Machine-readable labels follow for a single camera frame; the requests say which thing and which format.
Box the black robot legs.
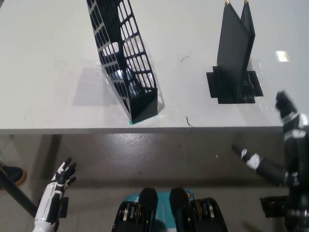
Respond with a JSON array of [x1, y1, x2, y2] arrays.
[[111, 187, 229, 232]]

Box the black metal pole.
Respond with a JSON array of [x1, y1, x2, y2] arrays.
[[0, 166, 38, 218]]

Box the black floor tape piece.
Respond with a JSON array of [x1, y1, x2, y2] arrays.
[[259, 196, 290, 218], [56, 197, 70, 218]]

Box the black mesh file shelf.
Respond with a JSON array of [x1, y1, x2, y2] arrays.
[[86, 0, 159, 123]]

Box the robot right hand white black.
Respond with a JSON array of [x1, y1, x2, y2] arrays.
[[231, 90, 309, 214]]

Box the black tape patch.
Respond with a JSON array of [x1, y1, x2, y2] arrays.
[[206, 65, 264, 105]]

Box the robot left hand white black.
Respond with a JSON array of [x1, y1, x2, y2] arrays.
[[35, 157, 77, 223]]

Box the teal tape strip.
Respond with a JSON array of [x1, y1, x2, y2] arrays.
[[128, 113, 160, 125]]

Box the black shoe tan sole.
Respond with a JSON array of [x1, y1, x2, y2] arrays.
[[0, 165, 27, 187]]

